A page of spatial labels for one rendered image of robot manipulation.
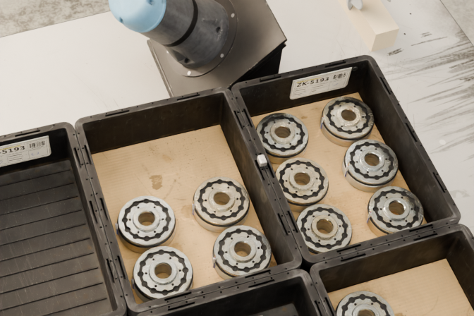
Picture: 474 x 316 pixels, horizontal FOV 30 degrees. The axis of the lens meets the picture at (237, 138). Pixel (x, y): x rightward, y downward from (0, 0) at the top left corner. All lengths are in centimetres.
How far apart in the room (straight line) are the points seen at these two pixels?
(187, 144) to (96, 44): 44
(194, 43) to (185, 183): 31
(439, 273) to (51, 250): 69
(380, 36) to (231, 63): 41
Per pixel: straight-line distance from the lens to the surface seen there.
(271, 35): 178
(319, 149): 173
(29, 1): 314
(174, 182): 166
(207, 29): 181
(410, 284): 162
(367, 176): 168
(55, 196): 166
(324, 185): 165
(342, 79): 178
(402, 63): 209
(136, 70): 199
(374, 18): 208
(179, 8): 175
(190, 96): 166
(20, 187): 168
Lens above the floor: 223
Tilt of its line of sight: 54 degrees down
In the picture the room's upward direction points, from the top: 7 degrees clockwise
